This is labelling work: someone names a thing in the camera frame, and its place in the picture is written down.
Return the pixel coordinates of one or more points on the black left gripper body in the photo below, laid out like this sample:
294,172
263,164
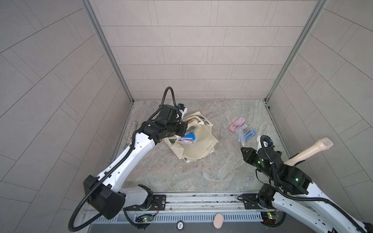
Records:
173,127

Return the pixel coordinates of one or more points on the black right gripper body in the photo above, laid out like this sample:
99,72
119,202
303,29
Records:
250,158

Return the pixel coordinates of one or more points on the blue plastic case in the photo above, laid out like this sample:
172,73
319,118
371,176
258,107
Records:
248,134
188,139

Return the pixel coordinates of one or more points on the clear plastic stationery box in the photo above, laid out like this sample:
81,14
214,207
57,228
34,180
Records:
242,135

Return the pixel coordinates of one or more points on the floral canvas tote bag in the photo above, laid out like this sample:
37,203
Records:
205,141

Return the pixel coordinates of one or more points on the pink compass set case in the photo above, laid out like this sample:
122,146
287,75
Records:
236,124

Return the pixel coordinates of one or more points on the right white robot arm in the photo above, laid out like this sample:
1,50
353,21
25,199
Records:
294,193

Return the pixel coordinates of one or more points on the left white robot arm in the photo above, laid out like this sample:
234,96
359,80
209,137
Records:
107,196

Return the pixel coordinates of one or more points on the glittery silver tube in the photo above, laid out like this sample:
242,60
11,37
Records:
132,129

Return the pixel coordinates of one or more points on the right green circuit board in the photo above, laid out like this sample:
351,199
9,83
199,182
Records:
269,218

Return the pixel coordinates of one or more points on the green circuit board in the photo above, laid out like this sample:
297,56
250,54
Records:
144,218
269,218

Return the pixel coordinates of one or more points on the beige microphone on stand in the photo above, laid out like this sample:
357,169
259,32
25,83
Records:
321,145

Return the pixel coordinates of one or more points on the beige oval button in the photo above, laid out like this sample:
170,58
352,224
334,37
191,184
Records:
218,221

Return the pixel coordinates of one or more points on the left green circuit board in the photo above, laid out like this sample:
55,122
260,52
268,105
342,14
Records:
144,218

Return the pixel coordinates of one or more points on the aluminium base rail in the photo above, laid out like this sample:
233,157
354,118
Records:
196,208

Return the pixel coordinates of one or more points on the left aluminium frame post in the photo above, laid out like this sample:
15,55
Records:
87,6

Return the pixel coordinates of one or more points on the aluminium corner frame post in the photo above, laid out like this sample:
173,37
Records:
315,14

